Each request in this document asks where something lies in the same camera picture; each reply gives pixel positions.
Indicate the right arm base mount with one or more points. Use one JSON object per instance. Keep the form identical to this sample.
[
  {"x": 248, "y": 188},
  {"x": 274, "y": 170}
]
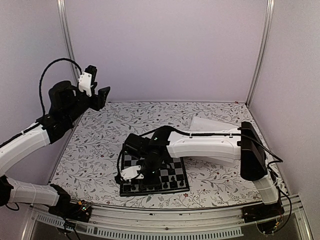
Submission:
[{"x": 266, "y": 216}]

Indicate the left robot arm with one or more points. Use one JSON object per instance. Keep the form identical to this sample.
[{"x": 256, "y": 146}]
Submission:
[{"x": 17, "y": 148}]

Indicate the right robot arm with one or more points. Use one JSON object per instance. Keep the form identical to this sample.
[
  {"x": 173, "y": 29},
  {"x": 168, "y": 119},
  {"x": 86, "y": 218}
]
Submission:
[{"x": 228, "y": 145}]

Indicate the floral patterned table mat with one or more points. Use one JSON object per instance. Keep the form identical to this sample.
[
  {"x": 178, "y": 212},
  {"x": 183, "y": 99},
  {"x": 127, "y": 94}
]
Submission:
[{"x": 93, "y": 156}]

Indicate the black rook chess piece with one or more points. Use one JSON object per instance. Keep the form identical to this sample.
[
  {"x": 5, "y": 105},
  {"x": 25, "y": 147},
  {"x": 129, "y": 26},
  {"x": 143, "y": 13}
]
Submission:
[{"x": 181, "y": 183}]

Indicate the white plastic tray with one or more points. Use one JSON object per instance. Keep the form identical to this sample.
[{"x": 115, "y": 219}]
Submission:
[{"x": 199, "y": 124}]

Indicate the left aluminium frame post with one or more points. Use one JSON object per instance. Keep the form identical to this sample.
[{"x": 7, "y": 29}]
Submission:
[{"x": 62, "y": 13}]

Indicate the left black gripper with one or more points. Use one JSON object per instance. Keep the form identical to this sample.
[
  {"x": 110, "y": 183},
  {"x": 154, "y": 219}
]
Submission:
[{"x": 99, "y": 100}]

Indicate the right aluminium frame post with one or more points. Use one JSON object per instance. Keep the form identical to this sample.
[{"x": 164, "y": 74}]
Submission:
[{"x": 262, "y": 50}]

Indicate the black white chessboard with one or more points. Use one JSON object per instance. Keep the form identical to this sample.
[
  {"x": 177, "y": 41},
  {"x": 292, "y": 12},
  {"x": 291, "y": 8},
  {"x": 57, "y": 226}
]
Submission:
[{"x": 175, "y": 167}]

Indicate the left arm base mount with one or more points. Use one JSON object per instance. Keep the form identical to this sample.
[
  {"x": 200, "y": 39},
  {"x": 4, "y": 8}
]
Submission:
[{"x": 79, "y": 211}]

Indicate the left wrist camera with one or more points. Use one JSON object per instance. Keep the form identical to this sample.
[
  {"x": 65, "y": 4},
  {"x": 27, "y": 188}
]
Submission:
[{"x": 86, "y": 81}]

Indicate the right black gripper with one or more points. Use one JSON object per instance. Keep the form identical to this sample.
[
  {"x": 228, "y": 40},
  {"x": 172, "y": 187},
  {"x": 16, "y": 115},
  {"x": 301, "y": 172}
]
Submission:
[{"x": 154, "y": 182}]

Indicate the black rook corner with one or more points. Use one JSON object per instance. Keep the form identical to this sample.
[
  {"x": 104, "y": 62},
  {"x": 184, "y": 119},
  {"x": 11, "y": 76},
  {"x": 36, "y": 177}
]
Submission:
[{"x": 127, "y": 188}]

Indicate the aluminium frame post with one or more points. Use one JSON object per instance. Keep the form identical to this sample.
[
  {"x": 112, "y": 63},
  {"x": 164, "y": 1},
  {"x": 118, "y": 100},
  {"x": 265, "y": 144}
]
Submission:
[
  {"x": 62, "y": 13},
  {"x": 262, "y": 50}
]

